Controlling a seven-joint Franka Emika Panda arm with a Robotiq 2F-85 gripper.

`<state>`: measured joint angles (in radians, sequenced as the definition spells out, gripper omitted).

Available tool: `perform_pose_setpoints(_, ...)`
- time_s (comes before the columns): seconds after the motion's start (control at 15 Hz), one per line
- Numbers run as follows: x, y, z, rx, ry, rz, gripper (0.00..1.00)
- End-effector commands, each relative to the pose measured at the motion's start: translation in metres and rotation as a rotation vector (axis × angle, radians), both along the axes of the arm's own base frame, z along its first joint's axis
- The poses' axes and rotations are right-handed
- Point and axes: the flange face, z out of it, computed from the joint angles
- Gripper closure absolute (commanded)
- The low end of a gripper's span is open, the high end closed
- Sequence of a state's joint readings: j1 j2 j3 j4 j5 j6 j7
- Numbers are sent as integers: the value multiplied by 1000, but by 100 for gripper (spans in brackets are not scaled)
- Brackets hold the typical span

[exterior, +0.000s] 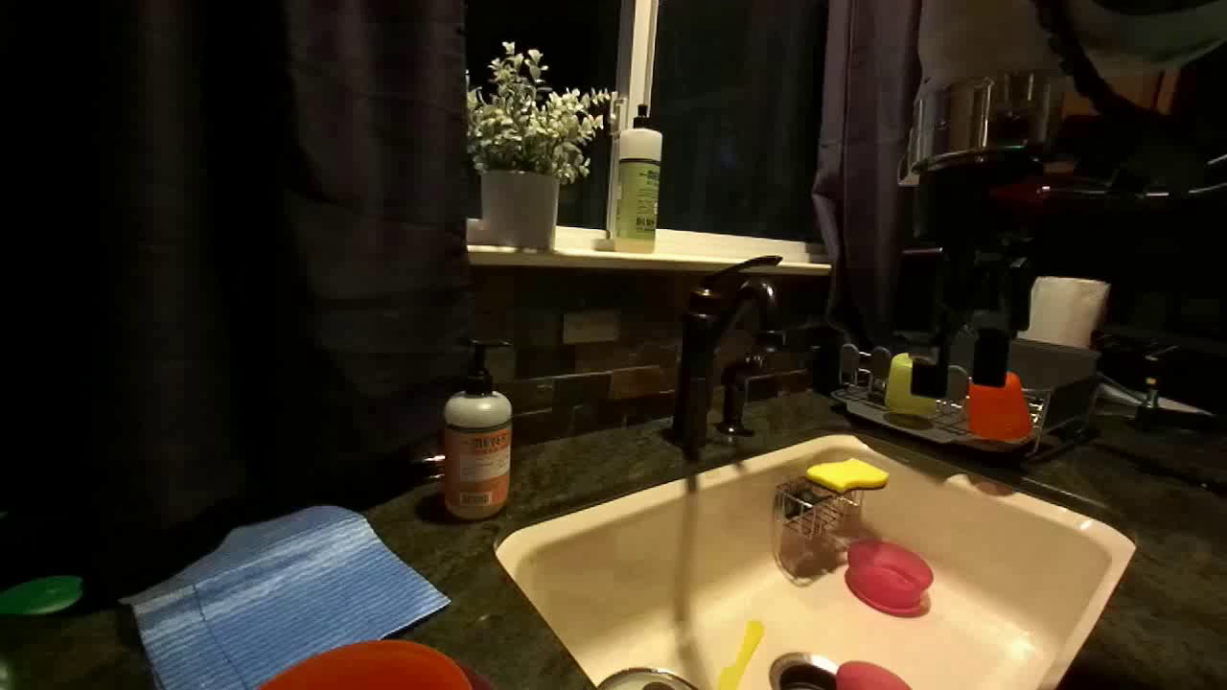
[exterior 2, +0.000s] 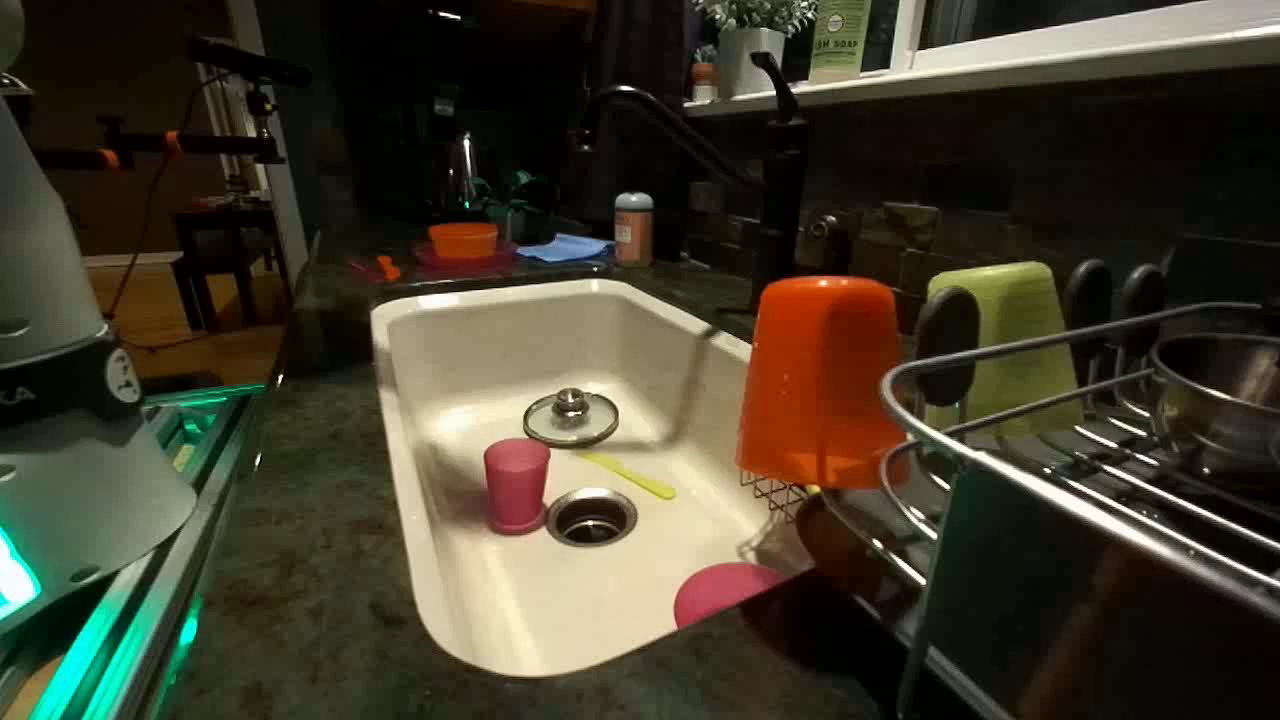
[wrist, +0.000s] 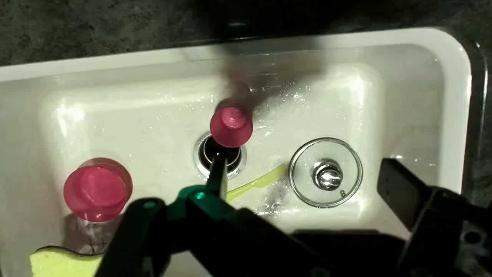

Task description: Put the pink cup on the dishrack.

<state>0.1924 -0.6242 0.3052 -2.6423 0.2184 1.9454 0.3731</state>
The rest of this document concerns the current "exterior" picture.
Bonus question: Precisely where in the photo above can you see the pink plastic cup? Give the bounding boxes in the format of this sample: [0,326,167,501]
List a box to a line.
[835,660,913,690]

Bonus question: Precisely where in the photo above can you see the green plastic cup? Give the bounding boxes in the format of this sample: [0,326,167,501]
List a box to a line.
[884,352,937,420]

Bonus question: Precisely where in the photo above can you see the orange plastic cup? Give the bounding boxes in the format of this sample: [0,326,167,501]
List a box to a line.
[966,374,1031,447]

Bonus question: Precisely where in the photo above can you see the dark bronze faucet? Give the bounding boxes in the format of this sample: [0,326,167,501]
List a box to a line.
[666,257,785,459]

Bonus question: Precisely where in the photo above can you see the soap pump bottle orange label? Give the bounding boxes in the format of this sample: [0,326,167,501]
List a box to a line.
[441,340,515,521]

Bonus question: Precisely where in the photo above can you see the green dish soap bottle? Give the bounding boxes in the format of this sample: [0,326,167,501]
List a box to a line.
[605,107,663,254]

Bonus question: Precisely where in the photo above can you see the white potted plant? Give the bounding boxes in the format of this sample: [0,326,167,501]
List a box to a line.
[465,41,621,254]

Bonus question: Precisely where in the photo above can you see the yellow sponge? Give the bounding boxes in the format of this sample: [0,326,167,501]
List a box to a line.
[805,458,891,494]

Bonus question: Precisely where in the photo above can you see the white ceramic kitchen sink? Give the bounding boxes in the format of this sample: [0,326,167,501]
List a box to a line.
[498,432,1134,690]

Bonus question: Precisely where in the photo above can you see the yellow plastic utensil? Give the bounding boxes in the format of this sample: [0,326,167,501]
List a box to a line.
[716,616,766,690]

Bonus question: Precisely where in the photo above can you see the sink drain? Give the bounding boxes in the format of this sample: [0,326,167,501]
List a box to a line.
[766,651,835,690]

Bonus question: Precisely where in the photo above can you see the metal dish rack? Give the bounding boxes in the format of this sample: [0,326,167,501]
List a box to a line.
[835,339,1102,454]

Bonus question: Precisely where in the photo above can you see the dark curtain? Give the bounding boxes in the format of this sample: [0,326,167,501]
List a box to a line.
[0,0,465,564]

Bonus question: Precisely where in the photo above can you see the blue dish cloth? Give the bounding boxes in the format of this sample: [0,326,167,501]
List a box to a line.
[128,507,450,690]

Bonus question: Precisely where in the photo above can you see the orange plastic bowl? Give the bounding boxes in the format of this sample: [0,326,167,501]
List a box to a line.
[261,639,473,690]

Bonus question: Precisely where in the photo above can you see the green plastic lid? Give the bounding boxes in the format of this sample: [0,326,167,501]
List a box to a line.
[0,577,86,616]

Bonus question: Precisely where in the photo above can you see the wire sponge caddy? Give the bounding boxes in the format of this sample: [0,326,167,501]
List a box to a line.
[771,480,860,583]

